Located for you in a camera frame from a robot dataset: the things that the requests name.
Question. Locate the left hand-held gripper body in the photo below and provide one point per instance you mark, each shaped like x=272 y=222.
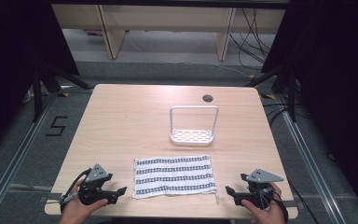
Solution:
x=97 y=177

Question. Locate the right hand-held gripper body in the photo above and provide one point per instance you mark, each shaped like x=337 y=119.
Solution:
x=261 y=177

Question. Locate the white striped dish cloth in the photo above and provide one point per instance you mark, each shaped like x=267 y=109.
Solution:
x=174 y=177

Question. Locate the person's right hand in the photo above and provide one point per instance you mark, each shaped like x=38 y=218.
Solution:
x=270 y=216

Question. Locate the person's left hand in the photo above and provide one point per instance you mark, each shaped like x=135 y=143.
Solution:
x=76 y=210

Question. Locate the black metal stand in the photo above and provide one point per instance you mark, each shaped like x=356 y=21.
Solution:
x=38 y=93
x=290 y=93

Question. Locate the dark curtain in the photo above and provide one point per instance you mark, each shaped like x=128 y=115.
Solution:
x=335 y=77
x=9 y=62

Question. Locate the beige wooden desk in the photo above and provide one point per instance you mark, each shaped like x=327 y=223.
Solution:
x=167 y=18

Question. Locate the aluminium floor rail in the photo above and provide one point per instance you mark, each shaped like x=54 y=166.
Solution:
x=15 y=165
x=317 y=174

